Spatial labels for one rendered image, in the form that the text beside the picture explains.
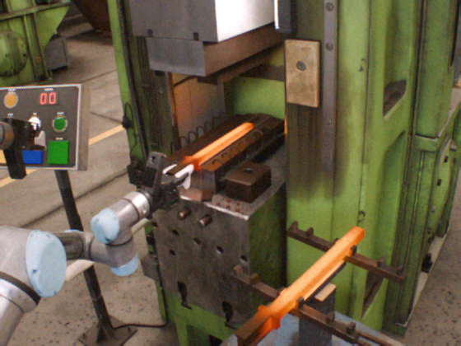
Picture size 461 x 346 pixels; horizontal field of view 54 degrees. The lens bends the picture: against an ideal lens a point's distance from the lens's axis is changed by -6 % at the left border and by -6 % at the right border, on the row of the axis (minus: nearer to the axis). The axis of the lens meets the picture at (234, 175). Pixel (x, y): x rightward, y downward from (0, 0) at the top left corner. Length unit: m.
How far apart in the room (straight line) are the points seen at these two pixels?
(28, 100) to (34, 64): 4.49
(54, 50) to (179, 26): 5.46
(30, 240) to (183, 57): 0.66
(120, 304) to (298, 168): 1.37
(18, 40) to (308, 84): 5.12
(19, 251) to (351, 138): 0.85
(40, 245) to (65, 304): 1.69
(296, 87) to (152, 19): 0.43
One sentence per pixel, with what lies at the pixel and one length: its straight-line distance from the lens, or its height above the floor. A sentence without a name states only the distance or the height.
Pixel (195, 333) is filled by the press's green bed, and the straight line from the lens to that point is 1.92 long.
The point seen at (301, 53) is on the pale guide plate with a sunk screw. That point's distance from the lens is 1.24.
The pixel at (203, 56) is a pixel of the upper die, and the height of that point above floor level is 1.33.
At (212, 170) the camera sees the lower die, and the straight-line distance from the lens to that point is 1.38.
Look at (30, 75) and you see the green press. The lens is 6.26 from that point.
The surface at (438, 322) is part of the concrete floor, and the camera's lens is 2.37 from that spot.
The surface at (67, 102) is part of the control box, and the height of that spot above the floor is 1.15.
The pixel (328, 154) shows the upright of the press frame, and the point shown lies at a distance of 1.34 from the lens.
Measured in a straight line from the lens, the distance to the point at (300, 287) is 1.00.
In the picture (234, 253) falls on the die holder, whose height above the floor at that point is 0.77.
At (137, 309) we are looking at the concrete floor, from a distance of 2.42.
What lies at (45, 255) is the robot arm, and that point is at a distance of 0.90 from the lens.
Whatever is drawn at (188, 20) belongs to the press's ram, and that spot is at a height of 1.42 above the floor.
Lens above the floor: 1.64
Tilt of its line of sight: 29 degrees down
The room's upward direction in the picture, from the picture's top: 4 degrees counter-clockwise
